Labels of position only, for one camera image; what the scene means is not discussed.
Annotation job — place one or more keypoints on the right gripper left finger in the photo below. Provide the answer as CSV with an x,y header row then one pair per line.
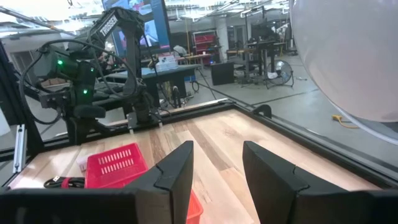
x,y
168,186

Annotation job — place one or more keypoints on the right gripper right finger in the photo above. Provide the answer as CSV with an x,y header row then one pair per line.
x,y
273,186

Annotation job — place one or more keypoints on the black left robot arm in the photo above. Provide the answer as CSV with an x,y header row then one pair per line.
x,y
130,46

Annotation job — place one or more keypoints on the orange plastic basket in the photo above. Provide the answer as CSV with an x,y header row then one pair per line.
x,y
194,210

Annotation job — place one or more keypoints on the red plastic basket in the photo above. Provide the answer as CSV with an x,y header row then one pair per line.
x,y
115,174

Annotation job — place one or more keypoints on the dark work table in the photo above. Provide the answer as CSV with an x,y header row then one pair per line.
x,y
168,74

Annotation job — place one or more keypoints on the white box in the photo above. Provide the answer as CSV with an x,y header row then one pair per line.
x,y
166,63

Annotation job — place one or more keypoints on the large display screen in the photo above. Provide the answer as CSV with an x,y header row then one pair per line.
x,y
157,25

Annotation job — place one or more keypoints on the silver aluminium extrusion piece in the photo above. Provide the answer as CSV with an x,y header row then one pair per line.
x,y
19,149

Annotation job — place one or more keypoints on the person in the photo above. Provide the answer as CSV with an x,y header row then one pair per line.
x,y
179,50

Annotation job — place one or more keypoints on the black floor fan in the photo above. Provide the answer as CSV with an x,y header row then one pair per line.
x,y
280,73

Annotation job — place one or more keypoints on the black cabinet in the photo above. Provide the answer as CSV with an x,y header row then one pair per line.
x,y
222,73

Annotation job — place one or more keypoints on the red shelf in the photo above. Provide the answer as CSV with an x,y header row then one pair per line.
x,y
205,42

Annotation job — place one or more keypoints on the white pillar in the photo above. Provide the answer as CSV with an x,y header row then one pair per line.
x,y
222,37

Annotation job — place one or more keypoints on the round white lamp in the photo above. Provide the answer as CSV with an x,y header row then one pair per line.
x,y
348,56

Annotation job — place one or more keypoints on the black frame post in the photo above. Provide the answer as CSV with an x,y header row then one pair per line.
x,y
12,102

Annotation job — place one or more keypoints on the black corner bracket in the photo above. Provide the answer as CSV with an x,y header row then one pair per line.
x,y
263,111

